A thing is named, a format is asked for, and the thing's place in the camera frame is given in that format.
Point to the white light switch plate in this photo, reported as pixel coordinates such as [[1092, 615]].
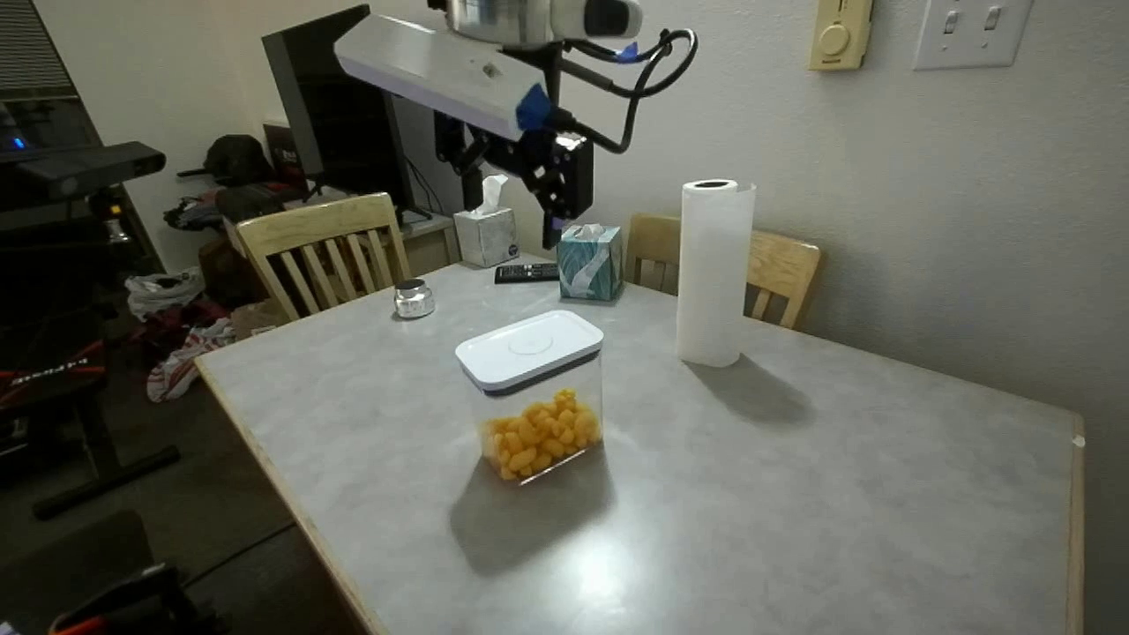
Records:
[[971, 30]]

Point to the black monitor screen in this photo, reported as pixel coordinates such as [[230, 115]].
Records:
[[338, 127]]

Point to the white tissue box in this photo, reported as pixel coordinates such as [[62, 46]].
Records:
[[486, 233]]

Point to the pile of clothes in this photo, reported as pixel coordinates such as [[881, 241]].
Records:
[[196, 347]]

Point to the black stand frame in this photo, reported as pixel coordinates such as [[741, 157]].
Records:
[[71, 399]]

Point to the teal tissue box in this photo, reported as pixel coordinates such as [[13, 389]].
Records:
[[591, 264]]

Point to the black remote control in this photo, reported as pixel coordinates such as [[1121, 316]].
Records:
[[529, 272]]

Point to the beige wall thermostat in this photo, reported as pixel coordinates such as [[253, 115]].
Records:
[[841, 32]]

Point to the light wooden chair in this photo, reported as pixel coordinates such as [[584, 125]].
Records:
[[319, 229], [785, 264]]

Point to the white paper towel roll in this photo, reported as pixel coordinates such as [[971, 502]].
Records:
[[713, 270]]

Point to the small glass jar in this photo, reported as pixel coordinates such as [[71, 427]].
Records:
[[414, 301]]

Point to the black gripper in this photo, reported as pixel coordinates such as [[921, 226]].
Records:
[[517, 141]]

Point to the white container lid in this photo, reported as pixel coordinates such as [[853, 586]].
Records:
[[532, 342]]

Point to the clear plastic container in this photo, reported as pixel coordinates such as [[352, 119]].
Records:
[[540, 399]]

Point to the black camera bar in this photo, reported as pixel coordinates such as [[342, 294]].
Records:
[[83, 167]]

